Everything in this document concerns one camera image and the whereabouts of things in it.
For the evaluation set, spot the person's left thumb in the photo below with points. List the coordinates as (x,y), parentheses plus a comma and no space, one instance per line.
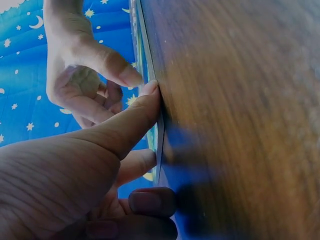
(135,117)

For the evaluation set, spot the person's left hand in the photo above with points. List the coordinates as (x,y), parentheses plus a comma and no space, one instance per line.
(62,175)

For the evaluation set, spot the thin multicoloured board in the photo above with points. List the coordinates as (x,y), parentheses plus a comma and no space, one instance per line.
(160,135)

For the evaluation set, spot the person's right fingers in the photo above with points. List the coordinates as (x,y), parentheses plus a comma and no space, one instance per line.
(90,107)

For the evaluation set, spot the person's right hand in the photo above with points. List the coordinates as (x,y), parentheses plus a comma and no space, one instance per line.
(65,50)

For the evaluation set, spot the person's right thumb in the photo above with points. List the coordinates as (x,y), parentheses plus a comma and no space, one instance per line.
(112,65)

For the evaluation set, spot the person's right forearm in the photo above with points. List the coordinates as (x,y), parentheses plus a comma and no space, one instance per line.
(62,7)

